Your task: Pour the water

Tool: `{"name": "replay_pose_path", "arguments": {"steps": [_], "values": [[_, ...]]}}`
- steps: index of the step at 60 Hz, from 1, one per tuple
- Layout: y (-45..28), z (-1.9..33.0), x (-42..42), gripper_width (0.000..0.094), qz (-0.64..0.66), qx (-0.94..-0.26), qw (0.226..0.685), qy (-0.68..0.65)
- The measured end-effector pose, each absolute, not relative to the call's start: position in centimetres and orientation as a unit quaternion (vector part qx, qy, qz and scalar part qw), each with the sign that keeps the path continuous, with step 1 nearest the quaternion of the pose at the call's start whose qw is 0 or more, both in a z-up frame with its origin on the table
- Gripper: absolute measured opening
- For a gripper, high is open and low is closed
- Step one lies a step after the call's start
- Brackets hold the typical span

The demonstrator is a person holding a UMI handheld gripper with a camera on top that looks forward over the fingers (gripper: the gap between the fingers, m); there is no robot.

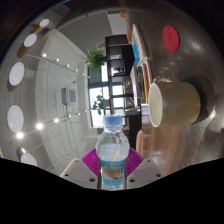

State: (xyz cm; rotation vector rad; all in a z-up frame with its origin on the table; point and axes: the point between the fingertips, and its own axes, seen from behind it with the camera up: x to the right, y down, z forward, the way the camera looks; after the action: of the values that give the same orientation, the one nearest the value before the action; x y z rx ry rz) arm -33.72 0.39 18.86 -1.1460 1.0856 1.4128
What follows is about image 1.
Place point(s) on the bushy green potted plant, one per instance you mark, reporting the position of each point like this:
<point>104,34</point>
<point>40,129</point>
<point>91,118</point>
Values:
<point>95,60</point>

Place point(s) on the flat round red coaster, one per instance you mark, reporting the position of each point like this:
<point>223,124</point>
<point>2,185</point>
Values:
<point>171,38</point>

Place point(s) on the white wall radiator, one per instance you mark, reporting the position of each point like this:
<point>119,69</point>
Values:
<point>117,24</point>

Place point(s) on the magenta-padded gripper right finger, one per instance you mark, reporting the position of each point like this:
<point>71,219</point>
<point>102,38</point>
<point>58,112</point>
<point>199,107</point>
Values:
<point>143,171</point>

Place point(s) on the white ceiling air conditioner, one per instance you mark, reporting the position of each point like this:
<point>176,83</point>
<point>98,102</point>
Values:
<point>71,95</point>

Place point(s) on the thick white-cover book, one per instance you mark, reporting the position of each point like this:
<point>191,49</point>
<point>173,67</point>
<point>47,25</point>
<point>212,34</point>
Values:
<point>134,85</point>

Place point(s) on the flat book with colourful edge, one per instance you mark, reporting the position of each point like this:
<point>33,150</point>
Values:
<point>147,78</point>

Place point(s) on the low black shelf unit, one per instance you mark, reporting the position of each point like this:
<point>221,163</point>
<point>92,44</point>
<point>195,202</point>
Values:
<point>115,56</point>

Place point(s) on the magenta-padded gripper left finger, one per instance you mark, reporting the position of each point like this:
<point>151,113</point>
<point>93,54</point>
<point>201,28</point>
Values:
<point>81,171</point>

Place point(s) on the ceiling lights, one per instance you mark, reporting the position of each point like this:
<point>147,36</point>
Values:
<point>16,73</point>

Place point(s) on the blue-cover book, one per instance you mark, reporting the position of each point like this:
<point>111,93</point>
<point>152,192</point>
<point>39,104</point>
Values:
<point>135,53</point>

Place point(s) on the small green potted plant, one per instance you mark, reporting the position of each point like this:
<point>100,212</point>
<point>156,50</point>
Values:
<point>99,104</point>

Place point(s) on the cream ceramic mug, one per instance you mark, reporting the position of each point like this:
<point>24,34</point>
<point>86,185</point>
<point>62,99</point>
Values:
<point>180,103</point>

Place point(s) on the clear blue-capped water bottle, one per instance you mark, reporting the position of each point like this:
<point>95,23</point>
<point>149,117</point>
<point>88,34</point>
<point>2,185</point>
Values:
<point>112,150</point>

